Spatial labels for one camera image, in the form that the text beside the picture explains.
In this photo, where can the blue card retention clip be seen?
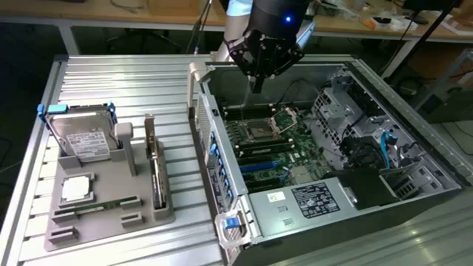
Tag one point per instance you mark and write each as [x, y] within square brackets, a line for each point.
[219, 163]
[212, 138]
[226, 183]
[215, 150]
[223, 173]
[230, 194]

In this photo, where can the white orange plastic part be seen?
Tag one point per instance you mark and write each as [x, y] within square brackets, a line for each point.
[392, 23]

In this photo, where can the grey parts rack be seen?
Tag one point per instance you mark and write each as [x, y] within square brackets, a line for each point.
[111, 221]

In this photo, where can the black computer mouse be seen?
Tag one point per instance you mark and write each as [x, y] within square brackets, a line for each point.
[420, 20]

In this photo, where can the installed black RAM stick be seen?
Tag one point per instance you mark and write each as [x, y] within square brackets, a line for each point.
[264, 151]

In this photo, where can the Nvidia graphics card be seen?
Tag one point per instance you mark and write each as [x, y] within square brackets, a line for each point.
[156, 180]

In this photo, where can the silver chipset heatsink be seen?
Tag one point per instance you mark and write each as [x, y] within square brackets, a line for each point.
[303, 175]

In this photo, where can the green loose RAM stick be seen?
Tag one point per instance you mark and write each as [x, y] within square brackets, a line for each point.
[100, 206]

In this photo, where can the silver socket cover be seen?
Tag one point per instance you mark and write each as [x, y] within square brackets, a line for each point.
[284, 119]

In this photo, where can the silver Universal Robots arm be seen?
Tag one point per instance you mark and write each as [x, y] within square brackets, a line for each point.
[236, 36]

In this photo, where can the black slanted stand pole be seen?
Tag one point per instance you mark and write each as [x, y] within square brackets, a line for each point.
[422, 36]

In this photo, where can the perforated metal disk bay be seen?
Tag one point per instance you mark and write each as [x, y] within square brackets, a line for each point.
[332, 138]

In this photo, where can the thin socket locking lever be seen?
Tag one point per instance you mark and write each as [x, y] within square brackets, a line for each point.
[242, 113]

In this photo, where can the grey power supply unit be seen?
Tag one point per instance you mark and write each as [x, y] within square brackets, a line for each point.
[274, 219]

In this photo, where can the CPU socket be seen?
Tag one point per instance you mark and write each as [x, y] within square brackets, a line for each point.
[259, 128]

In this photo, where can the open grey PC case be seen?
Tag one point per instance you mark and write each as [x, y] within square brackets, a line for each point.
[326, 72]

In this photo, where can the silver CPU chip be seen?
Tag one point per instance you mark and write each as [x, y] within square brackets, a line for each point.
[75, 188]

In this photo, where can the blue expansion slot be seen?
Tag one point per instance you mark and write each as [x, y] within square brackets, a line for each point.
[259, 167]

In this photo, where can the grey aluminium frame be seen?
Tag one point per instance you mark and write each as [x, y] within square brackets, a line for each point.
[458, 63]

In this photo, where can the blue case release latch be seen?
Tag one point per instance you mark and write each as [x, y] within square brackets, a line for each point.
[230, 224]

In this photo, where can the hard disk in blue caddy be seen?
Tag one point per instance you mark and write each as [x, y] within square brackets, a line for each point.
[84, 135]

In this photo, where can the wooden desk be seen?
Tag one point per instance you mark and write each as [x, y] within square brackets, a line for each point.
[351, 25]
[92, 12]

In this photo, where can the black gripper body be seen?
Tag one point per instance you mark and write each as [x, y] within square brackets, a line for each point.
[278, 19]

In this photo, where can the dark computer tower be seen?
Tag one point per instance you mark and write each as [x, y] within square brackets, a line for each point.
[451, 105]

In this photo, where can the green motherboard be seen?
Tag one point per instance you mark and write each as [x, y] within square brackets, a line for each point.
[303, 144]

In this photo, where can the black office chair base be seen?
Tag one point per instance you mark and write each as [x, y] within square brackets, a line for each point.
[144, 38]

